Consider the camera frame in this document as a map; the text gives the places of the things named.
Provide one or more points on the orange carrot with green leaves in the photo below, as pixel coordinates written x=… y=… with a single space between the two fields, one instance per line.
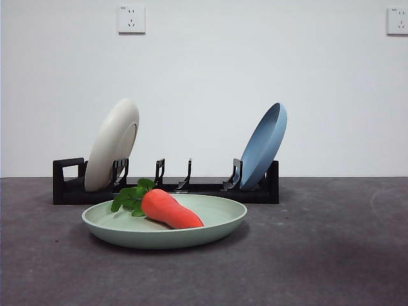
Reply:
x=169 y=208

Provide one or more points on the white wall socket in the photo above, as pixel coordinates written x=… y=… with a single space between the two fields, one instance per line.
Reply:
x=131 y=19
x=397 y=21

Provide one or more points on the green plate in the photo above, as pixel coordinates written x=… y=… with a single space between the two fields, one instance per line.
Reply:
x=159 y=237

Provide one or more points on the cream plate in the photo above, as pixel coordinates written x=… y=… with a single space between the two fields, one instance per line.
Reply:
x=108 y=150

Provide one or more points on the black plate rack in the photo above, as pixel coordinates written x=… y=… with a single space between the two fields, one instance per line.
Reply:
x=76 y=194

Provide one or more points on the blue plate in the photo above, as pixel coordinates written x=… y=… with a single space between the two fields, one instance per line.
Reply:
x=261 y=153

